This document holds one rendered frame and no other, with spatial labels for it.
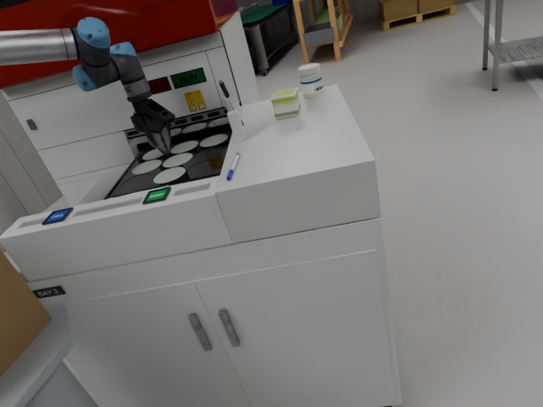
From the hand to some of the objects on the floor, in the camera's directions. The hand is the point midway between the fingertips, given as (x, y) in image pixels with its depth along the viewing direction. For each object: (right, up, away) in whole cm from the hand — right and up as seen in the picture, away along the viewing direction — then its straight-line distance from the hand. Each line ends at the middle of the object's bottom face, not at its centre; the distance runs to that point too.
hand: (166, 151), depth 132 cm
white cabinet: (+33, -83, +29) cm, 94 cm away
